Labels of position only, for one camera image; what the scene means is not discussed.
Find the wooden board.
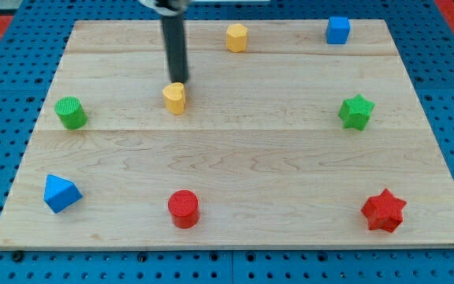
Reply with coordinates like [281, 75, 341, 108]
[0, 20, 454, 251]

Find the blue triangular prism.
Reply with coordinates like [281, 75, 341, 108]
[43, 174, 83, 214]

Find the red star block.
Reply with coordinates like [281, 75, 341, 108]
[361, 189, 407, 233]

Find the green cylinder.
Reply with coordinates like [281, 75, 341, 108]
[54, 96, 87, 129]

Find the green star block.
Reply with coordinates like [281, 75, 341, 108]
[338, 94, 375, 131]

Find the blue cube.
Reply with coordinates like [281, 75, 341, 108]
[326, 17, 351, 44]

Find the red cylinder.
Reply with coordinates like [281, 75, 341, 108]
[168, 189, 200, 229]

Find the yellow hexagon block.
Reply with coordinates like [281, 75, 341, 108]
[225, 24, 247, 53]

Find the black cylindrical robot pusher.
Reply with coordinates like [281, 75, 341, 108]
[161, 13, 188, 84]

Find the yellow heart block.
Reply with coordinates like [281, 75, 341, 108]
[162, 82, 186, 115]

